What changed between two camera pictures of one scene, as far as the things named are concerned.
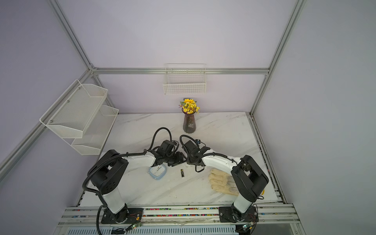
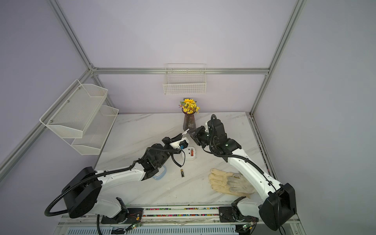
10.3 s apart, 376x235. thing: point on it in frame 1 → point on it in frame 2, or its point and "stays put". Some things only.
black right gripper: x=191 y=162 → x=197 y=136
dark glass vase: x=189 y=125 stays put
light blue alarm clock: x=157 y=172 stays put
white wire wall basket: x=182 y=78 stays put
